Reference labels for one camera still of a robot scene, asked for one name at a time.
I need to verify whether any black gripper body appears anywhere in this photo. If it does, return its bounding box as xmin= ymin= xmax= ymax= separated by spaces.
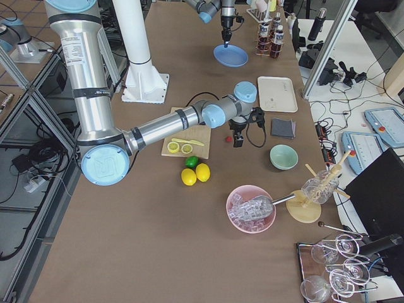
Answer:
xmin=220 ymin=15 xmax=234 ymax=33
xmin=229 ymin=116 xmax=248 ymax=139

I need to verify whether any blue plate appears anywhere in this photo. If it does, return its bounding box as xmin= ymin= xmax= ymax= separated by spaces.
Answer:
xmin=213 ymin=45 xmax=249 ymax=68

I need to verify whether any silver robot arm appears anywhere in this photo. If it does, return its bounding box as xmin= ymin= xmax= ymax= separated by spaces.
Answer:
xmin=45 ymin=1 xmax=257 ymax=186
xmin=185 ymin=0 xmax=236 ymax=48

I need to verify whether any dark tea bottle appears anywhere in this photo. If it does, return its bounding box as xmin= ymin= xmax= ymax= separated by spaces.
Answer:
xmin=257 ymin=19 xmax=271 ymax=54
xmin=270 ymin=25 xmax=284 ymax=59
xmin=272 ymin=12 xmax=281 ymax=30

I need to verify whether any wooden cutting board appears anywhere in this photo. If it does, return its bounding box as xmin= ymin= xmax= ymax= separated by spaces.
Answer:
xmin=161 ymin=125 xmax=211 ymax=159

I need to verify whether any grey folded cloth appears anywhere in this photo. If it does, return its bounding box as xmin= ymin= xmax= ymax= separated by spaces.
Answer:
xmin=271 ymin=118 xmax=296 ymax=139

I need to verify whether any mint green bowl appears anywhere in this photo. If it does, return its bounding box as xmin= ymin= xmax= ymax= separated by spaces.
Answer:
xmin=270 ymin=145 xmax=299 ymax=170

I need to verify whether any yellow lemon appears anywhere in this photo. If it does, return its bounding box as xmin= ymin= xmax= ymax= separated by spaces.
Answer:
xmin=181 ymin=168 xmax=197 ymax=186
xmin=195 ymin=163 xmax=211 ymax=182

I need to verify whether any cream rabbit tray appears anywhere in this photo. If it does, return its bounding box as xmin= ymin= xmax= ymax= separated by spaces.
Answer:
xmin=258 ymin=76 xmax=298 ymax=113

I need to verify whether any lemon half slice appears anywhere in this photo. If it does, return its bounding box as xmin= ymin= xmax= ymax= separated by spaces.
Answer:
xmin=167 ymin=141 xmax=180 ymax=153
xmin=181 ymin=143 xmax=193 ymax=155

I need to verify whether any green lime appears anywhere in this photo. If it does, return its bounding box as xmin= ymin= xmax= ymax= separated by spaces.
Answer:
xmin=185 ymin=156 xmax=199 ymax=169

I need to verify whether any yellow plastic knife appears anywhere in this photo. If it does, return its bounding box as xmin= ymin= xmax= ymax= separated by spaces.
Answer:
xmin=171 ymin=138 xmax=205 ymax=146

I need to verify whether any metal ice scoop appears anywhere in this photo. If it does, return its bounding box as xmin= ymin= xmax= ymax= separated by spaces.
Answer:
xmin=241 ymin=194 xmax=295 ymax=222

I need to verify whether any pink bowl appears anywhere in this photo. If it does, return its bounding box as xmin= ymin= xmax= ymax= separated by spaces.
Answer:
xmin=226 ymin=185 xmax=276 ymax=234

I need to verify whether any black thermos bottle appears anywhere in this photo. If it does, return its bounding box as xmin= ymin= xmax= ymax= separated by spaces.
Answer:
xmin=307 ymin=8 xmax=327 ymax=41

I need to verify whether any black power strip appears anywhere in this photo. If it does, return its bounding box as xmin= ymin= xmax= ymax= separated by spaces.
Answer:
xmin=315 ymin=122 xmax=338 ymax=164

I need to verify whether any wooden cup tree stand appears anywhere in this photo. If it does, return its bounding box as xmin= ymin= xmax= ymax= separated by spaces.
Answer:
xmin=286 ymin=150 xmax=354 ymax=223

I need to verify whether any glass mug on stand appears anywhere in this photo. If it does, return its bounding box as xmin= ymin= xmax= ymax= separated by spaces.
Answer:
xmin=301 ymin=170 xmax=339 ymax=205

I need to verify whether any blue teach pendant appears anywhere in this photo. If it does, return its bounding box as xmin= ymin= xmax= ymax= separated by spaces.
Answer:
xmin=364 ymin=107 xmax=404 ymax=148
xmin=341 ymin=131 xmax=387 ymax=175

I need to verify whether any wine glass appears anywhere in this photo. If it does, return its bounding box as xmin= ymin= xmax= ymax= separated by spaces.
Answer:
xmin=300 ymin=275 xmax=331 ymax=302
xmin=343 ymin=258 xmax=370 ymax=285
xmin=311 ymin=241 xmax=339 ymax=264
xmin=329 ymin=269 xmax=355 ymax=298
xmin=335 ymin=234 xmax=359 ymax=258

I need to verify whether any black computer monitor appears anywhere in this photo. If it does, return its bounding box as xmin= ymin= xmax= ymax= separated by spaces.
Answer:
xmin=345 ymin=148 xmax=403 ymax=237

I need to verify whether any copper wire bottle rack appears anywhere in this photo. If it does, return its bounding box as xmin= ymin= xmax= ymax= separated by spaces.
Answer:
xmin=255 ymin=21 xmax=280 ymax=56

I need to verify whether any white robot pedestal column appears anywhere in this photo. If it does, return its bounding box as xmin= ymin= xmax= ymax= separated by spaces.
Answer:
xmin=113 ymin=0 xmax=169 ymax=104

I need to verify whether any aluminium frame post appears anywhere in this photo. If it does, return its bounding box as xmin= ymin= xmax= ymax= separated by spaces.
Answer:
xmin=302 ymin=0 xmax=357 ymax=100

